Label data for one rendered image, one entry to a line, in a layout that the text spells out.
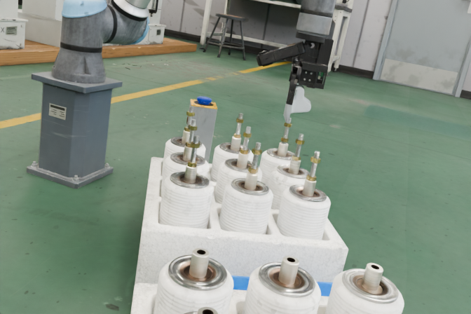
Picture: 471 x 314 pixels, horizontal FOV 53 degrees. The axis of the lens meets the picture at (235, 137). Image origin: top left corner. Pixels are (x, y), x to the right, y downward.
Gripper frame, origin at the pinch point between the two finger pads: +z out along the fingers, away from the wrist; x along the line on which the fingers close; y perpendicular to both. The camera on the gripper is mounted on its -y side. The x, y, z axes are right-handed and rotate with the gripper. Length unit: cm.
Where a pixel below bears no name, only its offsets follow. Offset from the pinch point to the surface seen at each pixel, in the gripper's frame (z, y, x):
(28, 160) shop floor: 35, -76, 21
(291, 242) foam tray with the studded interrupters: 16.8, 5.5, -31.0
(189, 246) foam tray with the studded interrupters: 19.2, -12.5, -36.2
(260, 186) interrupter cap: 9.4, -2.3, -24.7
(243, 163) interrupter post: 8.7, -6.9, -15.6
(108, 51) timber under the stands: 30, -145, 251
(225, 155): 10.5, -11.8, -7.6
